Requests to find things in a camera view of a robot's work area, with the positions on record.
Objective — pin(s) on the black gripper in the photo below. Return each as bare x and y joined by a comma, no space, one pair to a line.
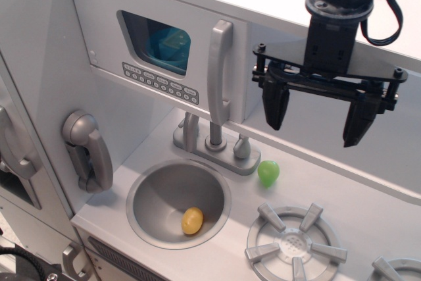
329,63

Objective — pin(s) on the grey microwave door handle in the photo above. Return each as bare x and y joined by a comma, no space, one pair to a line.
220,43

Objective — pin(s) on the grey microwave door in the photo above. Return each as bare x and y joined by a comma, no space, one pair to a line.
195,57

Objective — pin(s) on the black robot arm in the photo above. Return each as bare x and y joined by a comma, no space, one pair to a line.
346,12

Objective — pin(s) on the blue bowl inside microwave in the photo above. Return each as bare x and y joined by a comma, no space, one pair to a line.
170,46

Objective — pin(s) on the green plastic pear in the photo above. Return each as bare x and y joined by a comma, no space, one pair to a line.
268,172

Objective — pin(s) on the grey toy faucet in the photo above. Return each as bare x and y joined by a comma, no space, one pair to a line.
208,141

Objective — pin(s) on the grey stove burner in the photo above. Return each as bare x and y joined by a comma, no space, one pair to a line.
293,243
395,269

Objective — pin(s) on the yellow plastic lemon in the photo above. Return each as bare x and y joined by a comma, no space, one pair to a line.
192,221

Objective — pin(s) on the round metal sink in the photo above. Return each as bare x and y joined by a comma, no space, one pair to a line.
160,196

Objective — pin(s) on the grey toy telephone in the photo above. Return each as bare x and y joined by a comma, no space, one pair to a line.
88,152

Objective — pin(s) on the black device bottom left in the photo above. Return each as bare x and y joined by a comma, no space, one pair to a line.
30,267

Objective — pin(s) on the grey oven door handle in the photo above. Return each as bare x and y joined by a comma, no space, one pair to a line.
74,264

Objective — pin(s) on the grey fridge door handle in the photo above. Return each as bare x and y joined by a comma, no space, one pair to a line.
12,153

